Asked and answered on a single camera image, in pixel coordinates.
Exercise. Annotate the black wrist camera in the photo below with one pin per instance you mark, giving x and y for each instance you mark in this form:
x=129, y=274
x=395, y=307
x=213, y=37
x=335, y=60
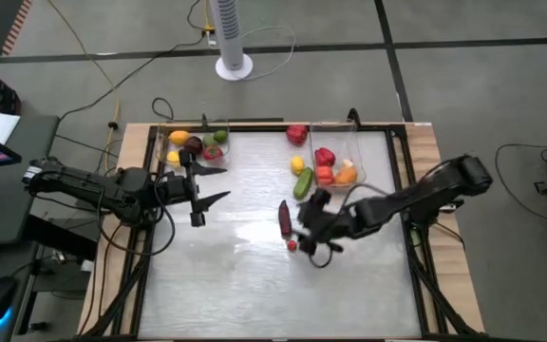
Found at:
x=337, y=221
x=176, y=186

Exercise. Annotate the red bell pepper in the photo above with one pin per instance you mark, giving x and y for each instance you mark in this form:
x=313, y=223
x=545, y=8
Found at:
x=296, y=134
x=325, y=156

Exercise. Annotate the large orange-red tomato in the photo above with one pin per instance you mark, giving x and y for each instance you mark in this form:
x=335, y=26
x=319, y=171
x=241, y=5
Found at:
x=325, y=175

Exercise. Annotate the pale green fruit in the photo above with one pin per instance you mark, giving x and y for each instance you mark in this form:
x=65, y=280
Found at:
x=208, y=140

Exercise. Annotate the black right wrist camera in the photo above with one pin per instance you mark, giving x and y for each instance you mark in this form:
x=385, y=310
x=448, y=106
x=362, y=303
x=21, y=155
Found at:
x=337, y=221

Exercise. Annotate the orange bell pepper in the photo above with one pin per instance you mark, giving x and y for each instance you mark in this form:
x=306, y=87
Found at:
x=347, y=176

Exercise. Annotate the green lime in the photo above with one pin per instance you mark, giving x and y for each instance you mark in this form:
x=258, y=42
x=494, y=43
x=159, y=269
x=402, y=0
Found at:
x=220, y=136

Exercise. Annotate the wooden table board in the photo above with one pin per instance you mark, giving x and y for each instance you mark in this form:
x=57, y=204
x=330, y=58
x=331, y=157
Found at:
x=133, y=142

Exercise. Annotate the orange-yellow fruit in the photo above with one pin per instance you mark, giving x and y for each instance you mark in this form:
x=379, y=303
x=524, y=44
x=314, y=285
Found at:
x=178, y=138

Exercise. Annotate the clear plastic basket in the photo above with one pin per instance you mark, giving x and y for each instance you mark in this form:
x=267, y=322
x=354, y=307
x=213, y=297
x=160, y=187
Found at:
x=164, y=142
x=356, y=142

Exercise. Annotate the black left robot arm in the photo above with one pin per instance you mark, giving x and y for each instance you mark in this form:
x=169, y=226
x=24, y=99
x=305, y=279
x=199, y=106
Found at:
x=88, y=185

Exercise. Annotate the dark purple plum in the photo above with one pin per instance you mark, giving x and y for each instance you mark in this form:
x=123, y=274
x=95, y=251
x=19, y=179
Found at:
x=194, y=144

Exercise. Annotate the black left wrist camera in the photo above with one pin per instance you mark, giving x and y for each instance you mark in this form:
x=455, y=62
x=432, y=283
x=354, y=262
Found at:
x=176, y=186

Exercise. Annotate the yellow lemon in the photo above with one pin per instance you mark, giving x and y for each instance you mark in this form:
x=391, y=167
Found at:
x=297, y=165

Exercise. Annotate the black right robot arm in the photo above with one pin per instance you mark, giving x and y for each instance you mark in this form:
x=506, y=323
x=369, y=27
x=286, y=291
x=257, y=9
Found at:
x=420, y=195

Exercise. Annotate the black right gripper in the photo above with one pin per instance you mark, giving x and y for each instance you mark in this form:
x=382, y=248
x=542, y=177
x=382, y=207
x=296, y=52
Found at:
x=322, y=199

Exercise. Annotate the small yellow round fruit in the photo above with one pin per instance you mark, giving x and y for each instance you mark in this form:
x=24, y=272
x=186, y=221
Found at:
x=173, y=158

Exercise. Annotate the green cucumber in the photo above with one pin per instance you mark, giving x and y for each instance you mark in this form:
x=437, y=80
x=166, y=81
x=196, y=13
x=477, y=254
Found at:
x=303, y=183

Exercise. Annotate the white tower fan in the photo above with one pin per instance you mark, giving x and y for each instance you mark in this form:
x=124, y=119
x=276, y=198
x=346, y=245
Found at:
x=228, y=33

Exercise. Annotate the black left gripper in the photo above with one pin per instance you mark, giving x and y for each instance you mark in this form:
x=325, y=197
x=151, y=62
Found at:
x=193, y=185

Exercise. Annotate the black aluminium table frame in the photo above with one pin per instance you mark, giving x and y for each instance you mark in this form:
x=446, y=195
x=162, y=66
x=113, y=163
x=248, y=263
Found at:
x=418, y=285

